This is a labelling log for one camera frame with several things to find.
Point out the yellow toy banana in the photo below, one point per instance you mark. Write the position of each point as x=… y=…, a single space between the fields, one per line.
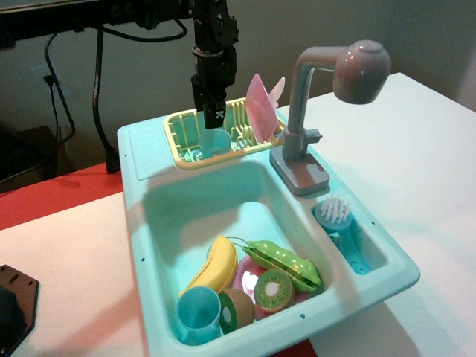
x=219 y=269

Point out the yellow drying rack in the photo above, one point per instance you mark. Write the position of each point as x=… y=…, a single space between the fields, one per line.
x=193 y=146

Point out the kiwi half facing up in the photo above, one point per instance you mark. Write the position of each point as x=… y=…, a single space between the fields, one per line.
x=274 y=291

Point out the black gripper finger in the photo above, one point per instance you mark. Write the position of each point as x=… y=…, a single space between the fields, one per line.
x=198 y=97
x=214 y=113

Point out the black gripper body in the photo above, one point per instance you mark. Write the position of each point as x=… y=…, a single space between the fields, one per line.
x=215 y=71

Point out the blue cup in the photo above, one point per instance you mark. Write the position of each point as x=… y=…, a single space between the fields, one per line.
x=212 y=142
x=199 y=310

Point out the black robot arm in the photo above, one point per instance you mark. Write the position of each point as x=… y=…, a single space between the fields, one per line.
x=216 y=33

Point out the teal toy sink unit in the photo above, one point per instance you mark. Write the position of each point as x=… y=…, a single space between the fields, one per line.
x=174 y=215

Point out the kiwi half brown side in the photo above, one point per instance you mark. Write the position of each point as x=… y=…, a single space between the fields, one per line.
x=237 y=310

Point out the pink plate in sink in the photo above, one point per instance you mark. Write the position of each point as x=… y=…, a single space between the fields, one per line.
x=246 y=278

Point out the grey toy faucet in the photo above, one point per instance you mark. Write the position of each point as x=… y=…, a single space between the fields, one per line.
x=359 y=72

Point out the pink round plate in rack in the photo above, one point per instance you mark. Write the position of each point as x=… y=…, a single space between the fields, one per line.
x=276 y=92

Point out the black overhead rail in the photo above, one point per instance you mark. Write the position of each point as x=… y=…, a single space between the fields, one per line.
x=34 y=20

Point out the blue cup in sink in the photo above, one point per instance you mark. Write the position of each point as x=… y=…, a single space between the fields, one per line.
x=199 y=310

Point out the green toy pea pod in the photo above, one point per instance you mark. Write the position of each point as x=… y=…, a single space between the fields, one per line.
x=303 y=273

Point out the blue dish brush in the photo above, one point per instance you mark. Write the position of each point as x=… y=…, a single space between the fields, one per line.
x=335 y=216

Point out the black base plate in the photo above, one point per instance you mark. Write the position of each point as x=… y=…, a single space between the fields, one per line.
x=19 y=300

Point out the pink square plate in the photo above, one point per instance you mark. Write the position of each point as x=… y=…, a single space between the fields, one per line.
x=260 y=112

